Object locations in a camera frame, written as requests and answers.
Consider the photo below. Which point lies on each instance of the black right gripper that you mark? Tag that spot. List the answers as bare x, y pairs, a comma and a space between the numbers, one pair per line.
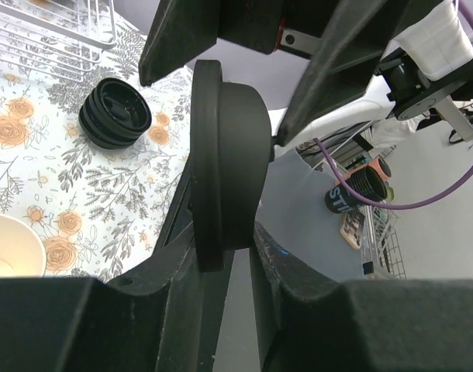
345, 41

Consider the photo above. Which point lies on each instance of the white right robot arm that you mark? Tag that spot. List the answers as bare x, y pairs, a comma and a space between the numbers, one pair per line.
397, 88

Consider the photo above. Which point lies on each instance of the brown paper coffee cup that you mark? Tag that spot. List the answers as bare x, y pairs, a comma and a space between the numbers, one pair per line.
22, 253

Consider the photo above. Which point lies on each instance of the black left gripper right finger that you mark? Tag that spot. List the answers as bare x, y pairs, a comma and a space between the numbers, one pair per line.
308, 322

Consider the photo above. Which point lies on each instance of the white wire dish rack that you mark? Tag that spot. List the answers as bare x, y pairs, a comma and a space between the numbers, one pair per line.
61, 39

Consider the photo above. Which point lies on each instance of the stack of black lids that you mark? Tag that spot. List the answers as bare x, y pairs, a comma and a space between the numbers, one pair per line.
114, 115

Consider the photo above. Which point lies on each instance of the floral patterned table mat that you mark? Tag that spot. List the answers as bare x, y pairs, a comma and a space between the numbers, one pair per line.
98, 212

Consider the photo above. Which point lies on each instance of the black tumbler in background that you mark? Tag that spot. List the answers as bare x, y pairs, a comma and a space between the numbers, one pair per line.
366, 182

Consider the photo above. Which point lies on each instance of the black plastic cup lid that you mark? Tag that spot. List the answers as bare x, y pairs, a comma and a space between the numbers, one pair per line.
230, 149

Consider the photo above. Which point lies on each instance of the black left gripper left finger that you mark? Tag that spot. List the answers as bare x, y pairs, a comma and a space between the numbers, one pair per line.
162, 315

